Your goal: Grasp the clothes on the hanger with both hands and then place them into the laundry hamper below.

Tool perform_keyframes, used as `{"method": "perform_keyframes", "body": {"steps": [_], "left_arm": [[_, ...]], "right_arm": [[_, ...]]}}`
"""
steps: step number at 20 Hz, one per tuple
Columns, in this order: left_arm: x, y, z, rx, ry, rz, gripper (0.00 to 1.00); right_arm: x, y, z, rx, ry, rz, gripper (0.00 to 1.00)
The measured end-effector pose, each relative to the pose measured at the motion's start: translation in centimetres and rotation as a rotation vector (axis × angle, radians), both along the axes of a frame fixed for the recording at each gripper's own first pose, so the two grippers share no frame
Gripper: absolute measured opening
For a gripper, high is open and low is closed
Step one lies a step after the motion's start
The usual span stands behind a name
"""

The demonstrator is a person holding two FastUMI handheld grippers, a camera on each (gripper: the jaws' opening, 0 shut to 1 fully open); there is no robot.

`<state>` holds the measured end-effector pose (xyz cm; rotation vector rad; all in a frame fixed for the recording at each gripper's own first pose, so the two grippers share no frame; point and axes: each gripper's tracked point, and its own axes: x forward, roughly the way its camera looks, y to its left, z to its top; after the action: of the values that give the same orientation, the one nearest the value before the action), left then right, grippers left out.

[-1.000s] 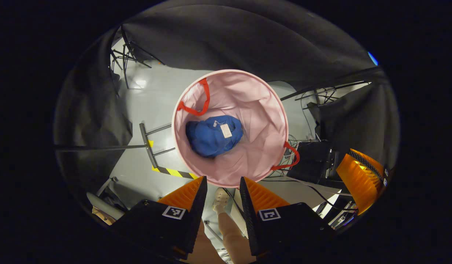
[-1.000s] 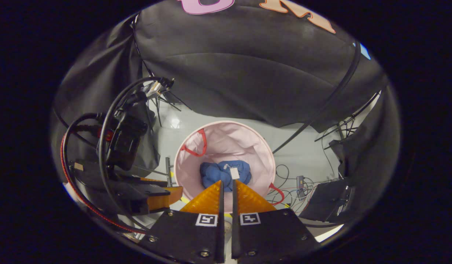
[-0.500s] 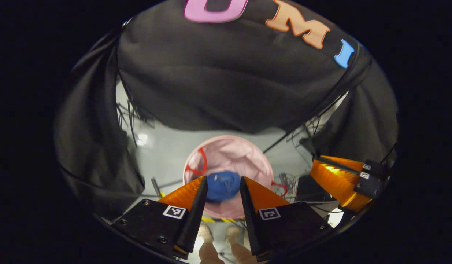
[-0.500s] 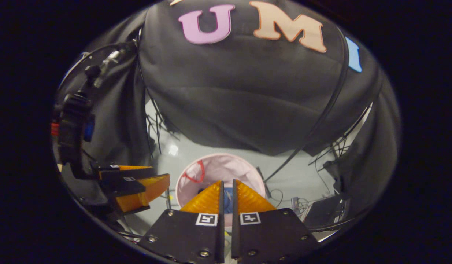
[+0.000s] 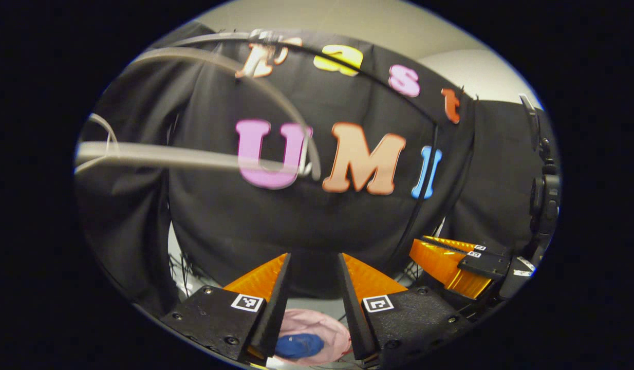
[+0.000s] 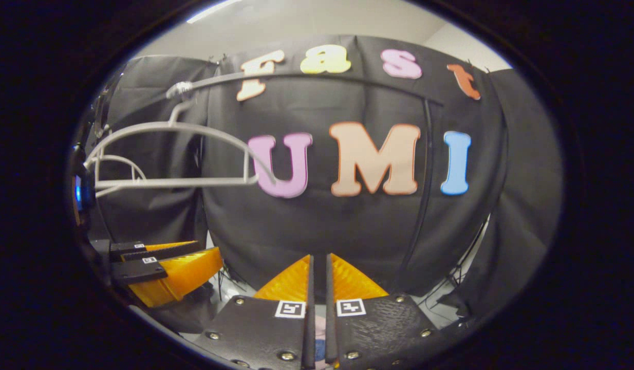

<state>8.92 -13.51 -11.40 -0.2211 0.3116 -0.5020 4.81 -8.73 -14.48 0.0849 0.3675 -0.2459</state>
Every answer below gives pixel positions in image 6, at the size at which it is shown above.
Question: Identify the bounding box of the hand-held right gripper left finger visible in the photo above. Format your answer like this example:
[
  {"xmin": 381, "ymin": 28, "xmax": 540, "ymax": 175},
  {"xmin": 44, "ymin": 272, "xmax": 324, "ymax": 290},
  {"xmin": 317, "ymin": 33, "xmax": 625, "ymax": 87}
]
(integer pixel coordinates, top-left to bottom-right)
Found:
[{"xmin": 193, "ymin": 254, "xmax": 316, "ymax": 370}]

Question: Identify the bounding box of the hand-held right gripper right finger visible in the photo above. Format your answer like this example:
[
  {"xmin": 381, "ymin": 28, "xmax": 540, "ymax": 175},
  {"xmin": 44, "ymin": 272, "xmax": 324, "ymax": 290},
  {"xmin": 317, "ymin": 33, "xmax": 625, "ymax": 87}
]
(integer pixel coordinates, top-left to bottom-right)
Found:
[{"xmin": 325, "ymin": 253, "xmax": 442, "ymax": 370}]

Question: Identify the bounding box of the white plastic clothes hanger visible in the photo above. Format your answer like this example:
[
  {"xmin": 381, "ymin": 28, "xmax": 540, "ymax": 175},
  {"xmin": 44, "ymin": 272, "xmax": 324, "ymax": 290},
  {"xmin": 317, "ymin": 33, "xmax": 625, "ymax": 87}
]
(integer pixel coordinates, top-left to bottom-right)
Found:
[
  {"xmin": 83, "ymin": 100, "xmax": 277, "ymax": 198},
  {"xmin": 94, "ymin": 153, "xmax": 148, "ymax": 198}
]

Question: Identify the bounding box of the black clothes rack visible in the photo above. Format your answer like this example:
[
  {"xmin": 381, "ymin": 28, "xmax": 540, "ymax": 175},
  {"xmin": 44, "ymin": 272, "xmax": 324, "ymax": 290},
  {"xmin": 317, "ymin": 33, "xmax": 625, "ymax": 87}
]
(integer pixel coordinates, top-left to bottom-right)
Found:
[{"xmin": 165, "ymin": 72, "xmax": 446, "ymax": 291}]

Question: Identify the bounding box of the black backdrop cloth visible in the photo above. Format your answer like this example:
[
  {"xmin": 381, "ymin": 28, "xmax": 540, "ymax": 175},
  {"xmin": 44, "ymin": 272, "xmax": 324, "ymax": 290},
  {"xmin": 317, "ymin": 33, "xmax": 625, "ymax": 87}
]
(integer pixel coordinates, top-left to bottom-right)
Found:
[{"xmin": 88, "ymin": 35, "xmax": 563, "ymax": 320}]

